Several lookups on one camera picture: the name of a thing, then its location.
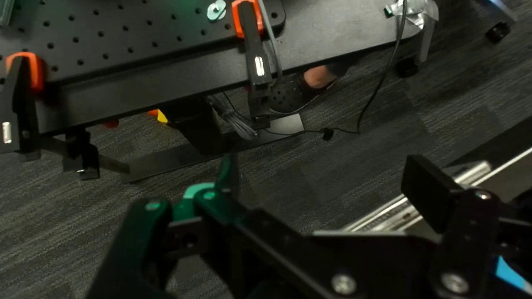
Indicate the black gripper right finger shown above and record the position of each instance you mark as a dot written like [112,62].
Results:
[460,222]

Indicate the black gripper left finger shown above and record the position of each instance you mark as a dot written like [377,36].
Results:
[151,250]

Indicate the round orange object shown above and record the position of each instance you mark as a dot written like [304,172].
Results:
[320,77]

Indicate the small yellow red piece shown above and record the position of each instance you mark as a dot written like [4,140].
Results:
[159,115]

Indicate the orange black bar clamp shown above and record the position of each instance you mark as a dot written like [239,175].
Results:
[255,51]
[19,105]

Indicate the black caster wheel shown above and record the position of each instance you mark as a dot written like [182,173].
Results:
[498,31]

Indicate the black perforated breadboard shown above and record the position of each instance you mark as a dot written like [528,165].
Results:
[139,51]

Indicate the silver metal washer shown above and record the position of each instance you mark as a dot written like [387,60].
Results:
[217,9]

